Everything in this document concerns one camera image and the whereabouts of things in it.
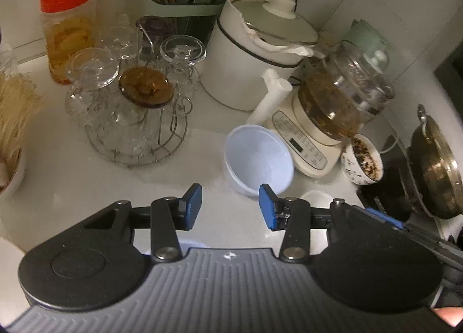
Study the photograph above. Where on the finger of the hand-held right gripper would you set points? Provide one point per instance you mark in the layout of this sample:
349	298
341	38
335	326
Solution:
392	222

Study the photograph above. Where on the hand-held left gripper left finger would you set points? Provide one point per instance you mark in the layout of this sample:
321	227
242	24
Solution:
191	206

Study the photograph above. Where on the metal wok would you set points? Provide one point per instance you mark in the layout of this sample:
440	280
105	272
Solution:
434	173

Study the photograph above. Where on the patterned cup with tea leaves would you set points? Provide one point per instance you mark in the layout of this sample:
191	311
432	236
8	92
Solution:
356	170

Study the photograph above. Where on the red-lidded glass jar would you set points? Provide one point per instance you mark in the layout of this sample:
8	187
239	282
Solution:
67	32

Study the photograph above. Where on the person's right hand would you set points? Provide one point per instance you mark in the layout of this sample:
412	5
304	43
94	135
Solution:
450	316

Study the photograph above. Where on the glass kettle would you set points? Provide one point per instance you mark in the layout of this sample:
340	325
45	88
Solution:
325	108

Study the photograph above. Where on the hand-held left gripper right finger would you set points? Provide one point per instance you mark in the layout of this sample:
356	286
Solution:
267	210

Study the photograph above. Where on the white plastic bowl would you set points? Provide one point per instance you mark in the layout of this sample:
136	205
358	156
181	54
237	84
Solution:
256	163

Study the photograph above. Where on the small white bowl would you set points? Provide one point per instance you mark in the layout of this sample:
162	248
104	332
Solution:
14	177

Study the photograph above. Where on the white electric pot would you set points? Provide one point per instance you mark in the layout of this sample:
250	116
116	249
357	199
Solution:
238	65

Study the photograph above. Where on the amber glass cup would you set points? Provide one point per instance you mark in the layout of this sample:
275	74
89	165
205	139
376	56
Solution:
144	88

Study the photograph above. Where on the green utensil holder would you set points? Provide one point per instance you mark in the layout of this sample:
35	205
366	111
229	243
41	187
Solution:
181	9

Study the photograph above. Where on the dried noodle bundle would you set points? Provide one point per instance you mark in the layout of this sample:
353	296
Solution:
14	112

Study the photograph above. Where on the cream kettle base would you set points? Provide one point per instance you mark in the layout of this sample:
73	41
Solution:
304	144

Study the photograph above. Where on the pale green blender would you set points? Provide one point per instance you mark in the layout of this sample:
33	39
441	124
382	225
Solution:
365	36

